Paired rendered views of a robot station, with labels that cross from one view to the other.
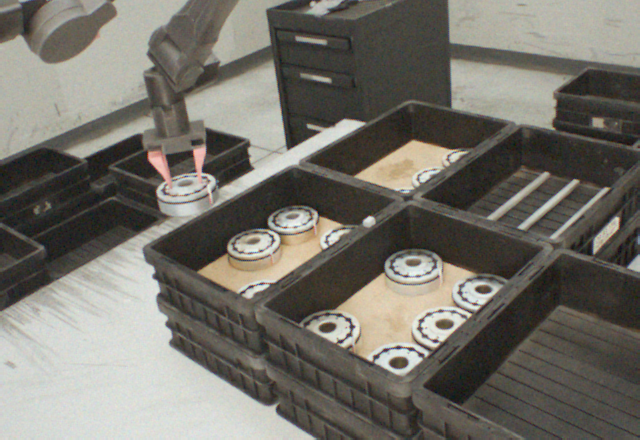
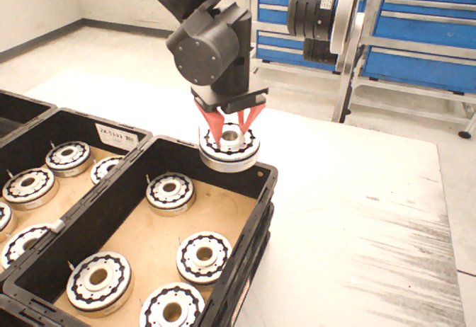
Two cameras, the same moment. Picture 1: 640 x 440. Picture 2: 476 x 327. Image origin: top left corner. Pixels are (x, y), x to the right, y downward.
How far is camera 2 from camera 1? 1.56 m
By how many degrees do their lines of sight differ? 108
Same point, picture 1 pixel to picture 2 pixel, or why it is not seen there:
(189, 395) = not seen: hidden behind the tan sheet
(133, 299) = (349, 284)
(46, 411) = (309, 175)
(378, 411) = (86, 139)
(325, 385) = (116, 151)
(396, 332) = (68, 195)
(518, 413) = not seen: hidden behind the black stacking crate
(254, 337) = (165, 161)
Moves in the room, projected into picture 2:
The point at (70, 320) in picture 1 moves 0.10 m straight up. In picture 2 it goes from (378, 245) to (392, 220)
